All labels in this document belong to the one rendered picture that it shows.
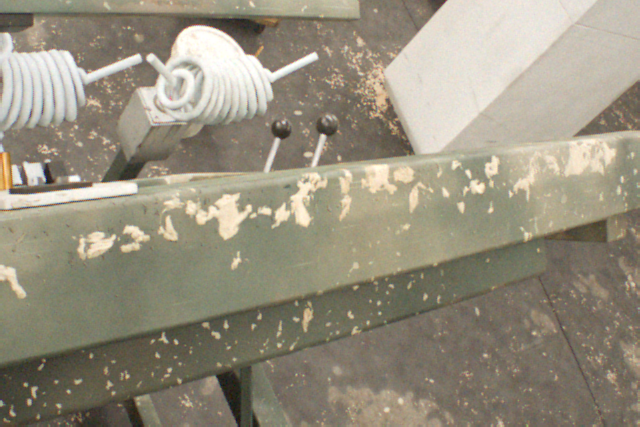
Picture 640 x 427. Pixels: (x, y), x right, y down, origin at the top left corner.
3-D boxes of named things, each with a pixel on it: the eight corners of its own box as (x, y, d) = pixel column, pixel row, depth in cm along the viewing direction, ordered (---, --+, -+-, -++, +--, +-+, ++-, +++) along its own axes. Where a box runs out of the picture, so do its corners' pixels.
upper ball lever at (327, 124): (305, 194, 135) (330, 120, 139) (321, 195, 133) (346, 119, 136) (289, 185, 133) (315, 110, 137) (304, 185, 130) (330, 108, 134)
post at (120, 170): (66, 266, 270) (145, 135, 220) (71, 282, 268) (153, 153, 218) (50, 269, 266) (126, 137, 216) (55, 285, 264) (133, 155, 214)
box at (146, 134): (151, 125, 223) (177, 84, 211) (166, 162, 219) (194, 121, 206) (112, 128, 215) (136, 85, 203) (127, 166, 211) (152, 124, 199)
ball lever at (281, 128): (261, 194, 144) (285, 124, 148) (274, 194, 142) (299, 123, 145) (244, 185, 142) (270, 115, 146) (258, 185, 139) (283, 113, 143)
